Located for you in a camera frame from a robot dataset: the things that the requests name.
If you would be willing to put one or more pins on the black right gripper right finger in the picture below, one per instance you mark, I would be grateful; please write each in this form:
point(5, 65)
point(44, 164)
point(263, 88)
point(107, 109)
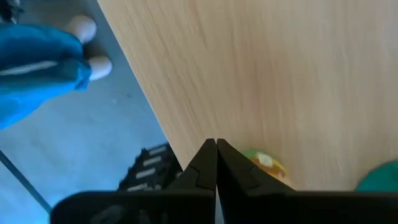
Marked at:
point(236, 174)

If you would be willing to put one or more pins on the green yellow carton box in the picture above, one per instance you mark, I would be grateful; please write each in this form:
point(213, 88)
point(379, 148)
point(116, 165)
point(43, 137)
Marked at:
point(270, 165)

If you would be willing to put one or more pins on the teal can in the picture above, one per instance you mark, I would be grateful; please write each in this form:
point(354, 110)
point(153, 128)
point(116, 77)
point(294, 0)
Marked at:
point(382, 179)

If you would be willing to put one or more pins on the person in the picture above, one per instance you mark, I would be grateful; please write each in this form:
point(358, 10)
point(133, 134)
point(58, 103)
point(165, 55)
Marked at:
point(34, 71)

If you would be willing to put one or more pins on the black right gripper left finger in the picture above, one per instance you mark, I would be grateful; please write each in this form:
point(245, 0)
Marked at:
point(202, 174)

